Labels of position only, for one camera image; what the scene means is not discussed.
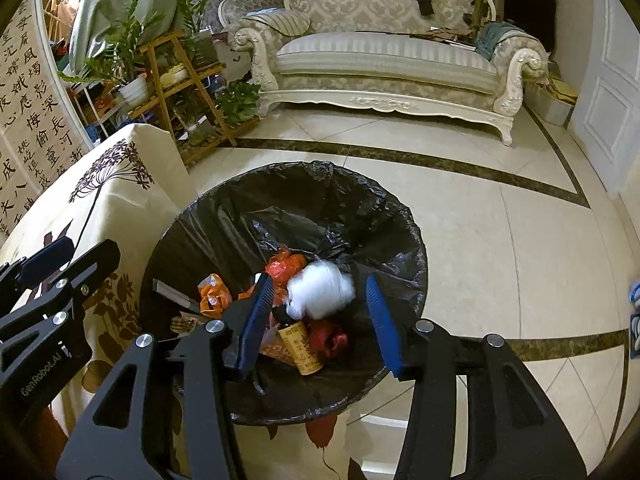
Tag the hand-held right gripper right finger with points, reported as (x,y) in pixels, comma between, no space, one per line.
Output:
(385,325)

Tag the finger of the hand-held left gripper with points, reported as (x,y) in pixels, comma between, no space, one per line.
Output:
(95,262)
(56,255)

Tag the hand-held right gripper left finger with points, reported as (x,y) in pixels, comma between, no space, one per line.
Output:
(255,320)

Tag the white orange printed plastic bag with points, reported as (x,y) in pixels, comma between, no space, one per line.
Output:
(275,347)

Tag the gold bottle black cap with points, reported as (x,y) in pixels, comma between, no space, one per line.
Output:
(302,350)

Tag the dark red cloth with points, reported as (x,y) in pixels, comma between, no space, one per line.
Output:
(327,337)

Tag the white wrapper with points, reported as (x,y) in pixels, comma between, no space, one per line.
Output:
(320,285)

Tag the black bagged trash bin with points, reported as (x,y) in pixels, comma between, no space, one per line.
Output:
(325,200)

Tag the person's left forearm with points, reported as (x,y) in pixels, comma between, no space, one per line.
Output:
(47,435)

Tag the floral tablecloth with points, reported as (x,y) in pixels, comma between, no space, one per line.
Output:
(125,200)

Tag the calligraphy folding screen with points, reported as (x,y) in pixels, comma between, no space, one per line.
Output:
(35,110)

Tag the white metal rack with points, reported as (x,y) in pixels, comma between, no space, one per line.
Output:
(97,112)

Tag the green plant in white pot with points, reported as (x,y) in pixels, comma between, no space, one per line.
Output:
(134,91)

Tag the yellow flower pot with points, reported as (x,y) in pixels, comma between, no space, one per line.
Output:
(172,75)

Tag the green ivy plant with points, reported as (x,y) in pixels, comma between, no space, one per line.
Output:
(237,102)

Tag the wooden plant stand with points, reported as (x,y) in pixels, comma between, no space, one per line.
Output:
(200,72)

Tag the dark slipper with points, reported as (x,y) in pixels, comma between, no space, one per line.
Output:
(635,332)

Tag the blue white slipper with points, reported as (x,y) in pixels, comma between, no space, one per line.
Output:
(635,292)

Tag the grey curtain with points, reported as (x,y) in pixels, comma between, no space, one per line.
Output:
(110,0)

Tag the ornate cream sofa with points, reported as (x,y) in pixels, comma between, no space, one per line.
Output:
(380,55)

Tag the yellow box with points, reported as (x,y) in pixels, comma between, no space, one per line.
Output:
(555,95)

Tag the ornate cream armchair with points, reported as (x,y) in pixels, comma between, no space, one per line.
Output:
(250,2)

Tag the blue cloth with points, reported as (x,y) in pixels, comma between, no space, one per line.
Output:
(497,37)

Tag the white door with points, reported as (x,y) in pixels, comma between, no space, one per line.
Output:
(605,100)

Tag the black cabinet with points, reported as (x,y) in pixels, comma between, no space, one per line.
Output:
(530,15)

